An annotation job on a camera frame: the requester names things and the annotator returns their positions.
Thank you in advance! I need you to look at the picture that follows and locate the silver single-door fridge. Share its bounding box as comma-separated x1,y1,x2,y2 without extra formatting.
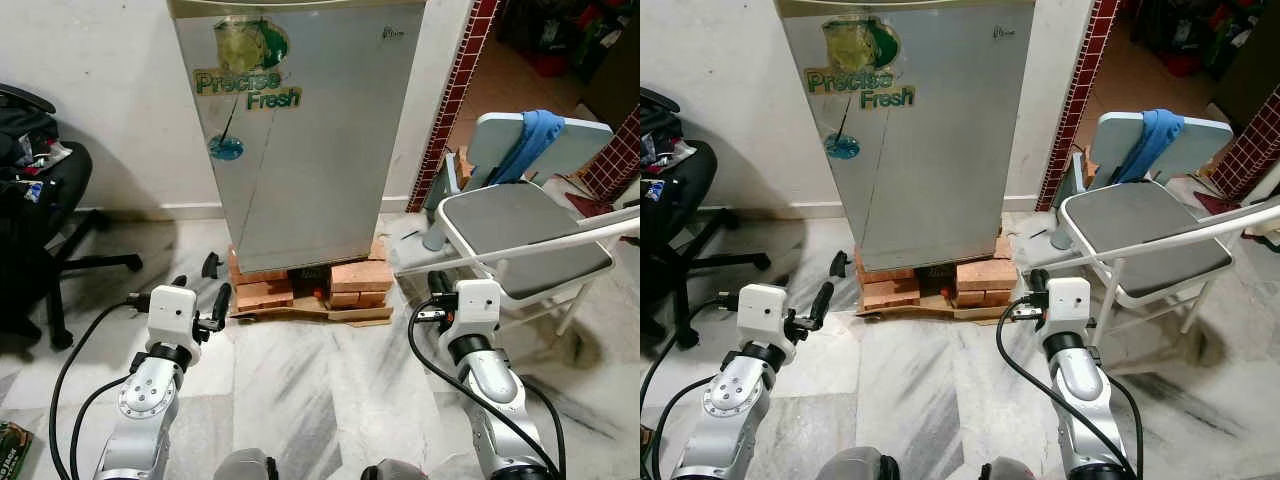
775,0,1037,274
168,0,428,275

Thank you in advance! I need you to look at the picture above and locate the brown cardboard sheet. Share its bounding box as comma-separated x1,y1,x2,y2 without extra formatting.
855,298,1023,323
228,298,395,328

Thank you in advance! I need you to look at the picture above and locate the grey white folding chair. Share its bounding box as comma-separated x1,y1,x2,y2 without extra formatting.
1042,108,1280,336
420,112,641,336

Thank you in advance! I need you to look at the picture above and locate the grey robot left leg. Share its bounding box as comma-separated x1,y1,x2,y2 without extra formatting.
818,447,893,480
213,448,279,480

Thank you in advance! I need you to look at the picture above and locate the grey robot leg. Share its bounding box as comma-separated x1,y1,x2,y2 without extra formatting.
213,448,279,480
818,447,893,480
980,459,1043,480
360,460,431,480

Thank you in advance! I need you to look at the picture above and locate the red cloth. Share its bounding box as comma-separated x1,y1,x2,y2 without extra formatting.
563,190,623,217
1190,190,1251,216

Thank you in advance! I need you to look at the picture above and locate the grey robot right leg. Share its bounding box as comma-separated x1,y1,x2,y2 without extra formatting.
360,460,431,480
980,459,1043,480

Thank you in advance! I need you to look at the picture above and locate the black office chair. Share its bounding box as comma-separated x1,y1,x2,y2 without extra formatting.
0,85,144,351
640,88,771,351

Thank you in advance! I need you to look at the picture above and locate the blue cloth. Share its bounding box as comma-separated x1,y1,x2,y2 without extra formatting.
487,109,568,187
1113,107,1187,186

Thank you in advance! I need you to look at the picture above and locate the green printed package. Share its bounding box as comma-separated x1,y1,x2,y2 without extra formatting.
0,420,34,471

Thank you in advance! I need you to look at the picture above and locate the black bag with items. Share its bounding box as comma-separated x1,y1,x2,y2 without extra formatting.
640,105,691,201
0,100,73,206

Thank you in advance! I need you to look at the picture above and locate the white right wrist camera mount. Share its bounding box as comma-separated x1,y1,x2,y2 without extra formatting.
455,279,505,342
1045,277,1094,341

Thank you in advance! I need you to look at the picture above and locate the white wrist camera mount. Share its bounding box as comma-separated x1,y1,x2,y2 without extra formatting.
1045,277,1094,341
455,279,505,342
147,284,200,351
737,284,790,350

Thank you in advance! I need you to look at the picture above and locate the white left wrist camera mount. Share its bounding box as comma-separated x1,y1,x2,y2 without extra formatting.
147,284,200,351
737,284,790,350

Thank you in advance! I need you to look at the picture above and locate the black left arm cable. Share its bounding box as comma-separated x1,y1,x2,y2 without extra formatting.
640,295,741,480
48,293,151,480

